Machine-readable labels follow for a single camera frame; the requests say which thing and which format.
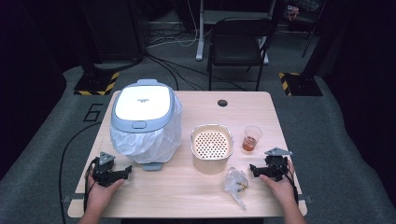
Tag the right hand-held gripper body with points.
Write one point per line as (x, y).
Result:
(275, 165)

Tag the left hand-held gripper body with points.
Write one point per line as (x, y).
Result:
(104, 169)

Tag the clear plastic bag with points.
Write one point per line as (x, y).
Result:
(235, 182)

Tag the clear cup with brown liquid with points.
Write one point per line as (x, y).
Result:
(251, 141)

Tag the white plastic bin liner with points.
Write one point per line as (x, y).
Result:
(155, 144)

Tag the beige perforated strainer container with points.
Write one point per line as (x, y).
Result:
(211, 145)

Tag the grey white pedal trash can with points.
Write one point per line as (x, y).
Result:
(143, 105)

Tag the person's right hand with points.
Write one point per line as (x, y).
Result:
(280, 188)

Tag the person's left hand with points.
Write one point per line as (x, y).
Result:
(101, 194)

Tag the black striped stand base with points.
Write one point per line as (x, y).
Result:
(95, 83)
(303, 84)

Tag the black folding chair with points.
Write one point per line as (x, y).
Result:
(238, 46)

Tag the dark cabinet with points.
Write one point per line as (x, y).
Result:
(115, 28)

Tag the white desk frame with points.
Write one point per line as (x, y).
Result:
(200, 31)

